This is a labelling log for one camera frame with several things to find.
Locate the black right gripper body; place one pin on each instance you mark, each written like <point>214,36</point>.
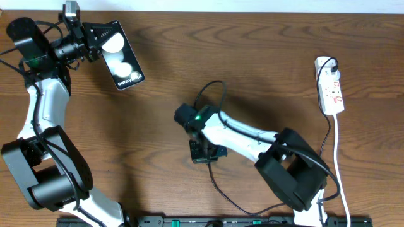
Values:
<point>206,152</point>

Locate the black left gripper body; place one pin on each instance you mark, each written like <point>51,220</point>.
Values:
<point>78,46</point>

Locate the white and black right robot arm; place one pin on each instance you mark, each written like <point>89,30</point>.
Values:
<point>289,166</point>

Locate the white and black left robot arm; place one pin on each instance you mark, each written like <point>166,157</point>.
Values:
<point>46,165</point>

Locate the white USB charger plug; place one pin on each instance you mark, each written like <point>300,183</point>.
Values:
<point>331,69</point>

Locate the white power strip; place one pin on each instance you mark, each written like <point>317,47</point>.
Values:
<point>330,93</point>

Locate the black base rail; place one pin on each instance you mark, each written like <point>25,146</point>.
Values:
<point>158,221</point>

